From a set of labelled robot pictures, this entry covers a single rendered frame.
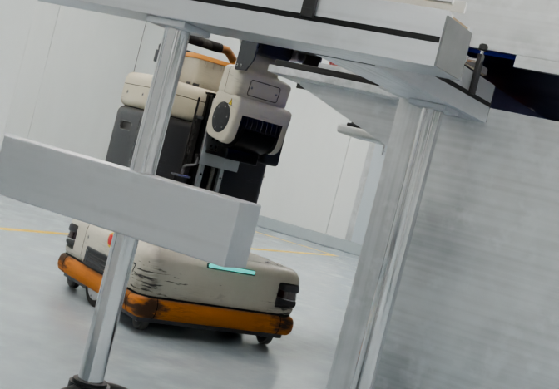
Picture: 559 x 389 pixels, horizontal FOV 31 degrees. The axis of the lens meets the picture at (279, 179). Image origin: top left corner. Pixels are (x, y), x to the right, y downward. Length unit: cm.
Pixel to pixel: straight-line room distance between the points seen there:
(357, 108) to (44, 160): 97
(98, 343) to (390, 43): 79
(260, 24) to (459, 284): 94
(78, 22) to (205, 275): 626
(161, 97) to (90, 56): 761
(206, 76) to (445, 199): 138
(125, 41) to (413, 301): 762
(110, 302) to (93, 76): 771
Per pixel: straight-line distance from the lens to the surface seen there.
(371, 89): 259
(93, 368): 197
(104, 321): 195
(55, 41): 915
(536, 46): 246
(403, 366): 250
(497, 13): 250
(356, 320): 254
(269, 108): 333
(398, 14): 167
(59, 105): 932
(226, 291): 333
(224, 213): 178
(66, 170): 200
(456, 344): 245
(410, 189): 226
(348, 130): 344
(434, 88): 210
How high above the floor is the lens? 64
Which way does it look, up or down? 1 degrees down
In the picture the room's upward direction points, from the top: 14 degrees clockwise
